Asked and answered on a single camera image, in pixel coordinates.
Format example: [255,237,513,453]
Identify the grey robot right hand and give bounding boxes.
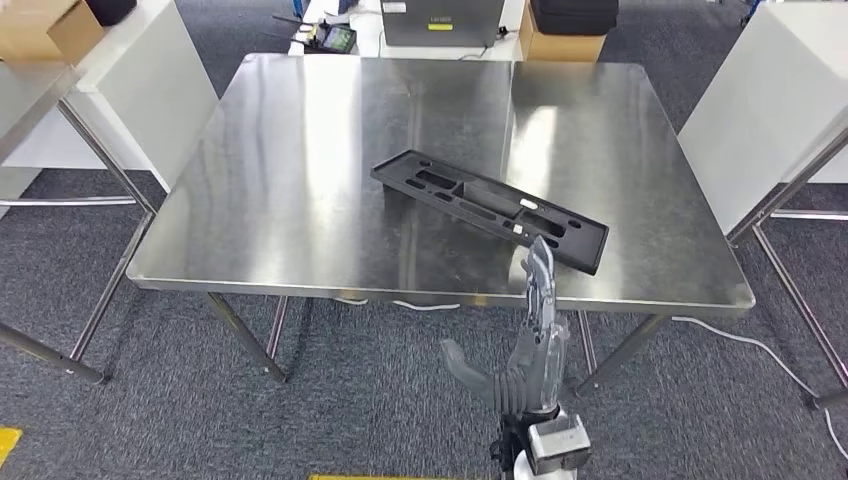
[440,235,571,413]

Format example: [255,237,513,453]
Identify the long black plastic part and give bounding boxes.
[369,148,611,276]

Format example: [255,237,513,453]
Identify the steel workbench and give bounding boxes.
[725,125,848,412]
[125,52,757,399]
[0,60,159,386]

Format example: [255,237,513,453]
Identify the brown cardboard box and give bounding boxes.
[518,0,607,63]
[0,0,106,66]

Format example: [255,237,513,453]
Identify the black carrying case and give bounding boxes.
[529,0,621,36]

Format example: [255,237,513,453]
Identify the grey laptop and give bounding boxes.
[380,0,506,49]

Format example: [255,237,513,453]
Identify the remote controller with screen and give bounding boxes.
[271,13,359,56]

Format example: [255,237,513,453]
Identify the black pouch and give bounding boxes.
[84,0,139,26]

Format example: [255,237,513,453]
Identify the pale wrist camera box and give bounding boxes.
[527,413,592,477]

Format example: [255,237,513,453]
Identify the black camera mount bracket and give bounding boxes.
[490,415,531,480]

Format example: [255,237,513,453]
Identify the black desk cable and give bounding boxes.
[460,25,511,61]

